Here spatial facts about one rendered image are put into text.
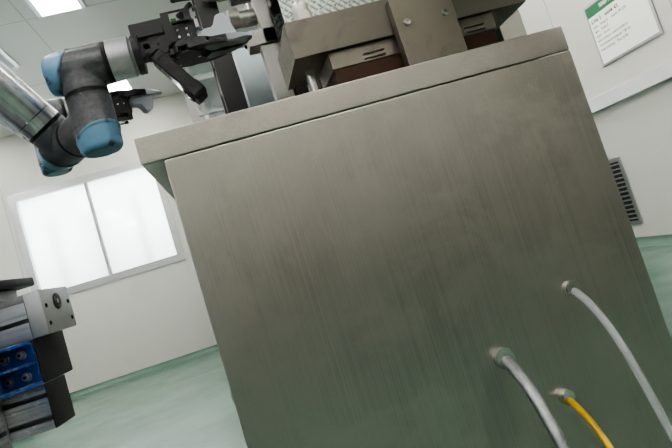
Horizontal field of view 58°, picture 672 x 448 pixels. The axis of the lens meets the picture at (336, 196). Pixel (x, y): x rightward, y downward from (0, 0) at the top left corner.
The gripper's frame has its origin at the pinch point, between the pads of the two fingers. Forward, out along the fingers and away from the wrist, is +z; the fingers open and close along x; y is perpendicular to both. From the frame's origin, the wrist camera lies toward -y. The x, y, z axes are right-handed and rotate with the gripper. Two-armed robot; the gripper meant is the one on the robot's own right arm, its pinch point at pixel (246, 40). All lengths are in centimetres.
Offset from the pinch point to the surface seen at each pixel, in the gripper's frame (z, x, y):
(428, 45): 24.5, -21.1, -16.3
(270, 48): 5.1, 8.3, 0.5
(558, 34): 43, -25, -21
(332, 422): -7, -24, -64
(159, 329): -115, 558, -57
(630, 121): 273, 272, -14
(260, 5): 5.6, 7.3, 9.3
